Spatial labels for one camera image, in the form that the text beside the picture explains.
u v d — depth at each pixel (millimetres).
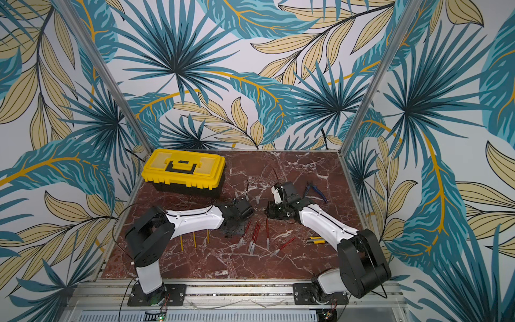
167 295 719
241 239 865
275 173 1103
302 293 731
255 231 910
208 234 879
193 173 879
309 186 1034
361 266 424
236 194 1005
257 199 996
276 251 837
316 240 867
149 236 495
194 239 859
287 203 678
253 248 840
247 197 1003
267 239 872
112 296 750
